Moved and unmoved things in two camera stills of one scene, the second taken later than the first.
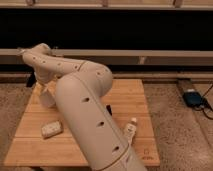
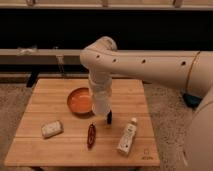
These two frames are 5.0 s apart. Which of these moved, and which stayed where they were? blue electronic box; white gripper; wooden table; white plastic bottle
Moved: white gripper
Stayed: wooden table; blue electronic box; white plastic bottle
